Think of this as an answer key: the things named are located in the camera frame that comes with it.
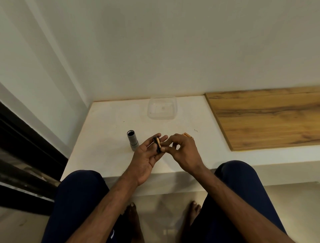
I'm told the person's right hand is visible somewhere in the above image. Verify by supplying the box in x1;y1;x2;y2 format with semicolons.
164;133;206;174

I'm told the person's left hand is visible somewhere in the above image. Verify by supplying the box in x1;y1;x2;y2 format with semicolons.
127;133;169;187

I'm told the black battery holder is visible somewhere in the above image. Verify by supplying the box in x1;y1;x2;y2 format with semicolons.
153;136;163;155

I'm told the person's left forearm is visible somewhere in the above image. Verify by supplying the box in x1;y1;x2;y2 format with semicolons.
65;173;140;243

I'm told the person's right forearm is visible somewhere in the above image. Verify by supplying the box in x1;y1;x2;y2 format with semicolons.
192;164;296;243

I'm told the grey flashlight body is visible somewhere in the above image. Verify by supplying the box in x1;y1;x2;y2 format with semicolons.
126;130;139;152

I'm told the clear plastic container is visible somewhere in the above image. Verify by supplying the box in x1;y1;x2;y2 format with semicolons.
147;97;178;120

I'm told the person's right foot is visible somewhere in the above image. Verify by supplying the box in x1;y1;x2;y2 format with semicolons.
178;201;202;237

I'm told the person's foot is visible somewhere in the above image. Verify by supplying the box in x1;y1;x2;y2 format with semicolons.
123;202;141;243
178;201;202;237

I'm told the person's right leg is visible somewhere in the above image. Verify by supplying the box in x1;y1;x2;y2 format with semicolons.
196;160;287;243

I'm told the person's leg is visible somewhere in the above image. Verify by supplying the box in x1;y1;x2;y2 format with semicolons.
196;160;287;243
41;170;127;243

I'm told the person's left foot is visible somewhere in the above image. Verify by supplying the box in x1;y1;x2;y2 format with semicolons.
123;202;141;243

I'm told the person's left leg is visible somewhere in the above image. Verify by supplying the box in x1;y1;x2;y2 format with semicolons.
41;170;127;243

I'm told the wooden board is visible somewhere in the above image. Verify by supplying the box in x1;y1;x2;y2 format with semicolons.
205;86;320;152

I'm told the black sliding door frame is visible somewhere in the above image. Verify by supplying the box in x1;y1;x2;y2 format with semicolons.
0;100;69;216

